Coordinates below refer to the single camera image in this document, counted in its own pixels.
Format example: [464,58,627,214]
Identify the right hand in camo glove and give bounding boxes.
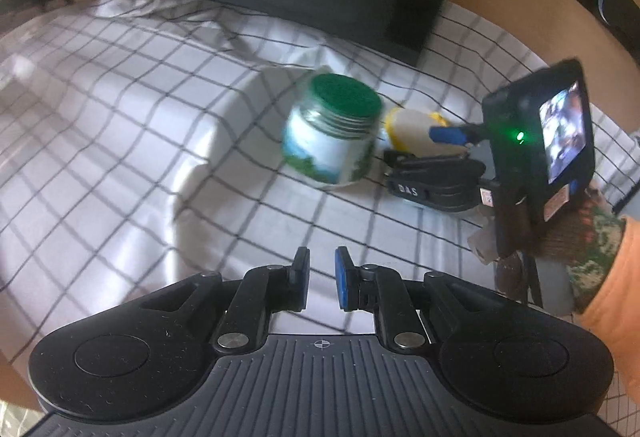
[533,188,626,313]

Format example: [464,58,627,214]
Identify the black camera box with screen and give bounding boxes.
[482,59,594,257]

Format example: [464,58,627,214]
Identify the round yellow scrubbing sponge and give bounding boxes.
[383,108,468,157]

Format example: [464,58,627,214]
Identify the white black-checked tablecloth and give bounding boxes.
[0,0,640,437]

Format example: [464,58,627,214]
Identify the green-lidded glass jar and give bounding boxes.
[281,73,383,186]

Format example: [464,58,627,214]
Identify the orange sleeve forearm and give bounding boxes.
[580,217,640,405]

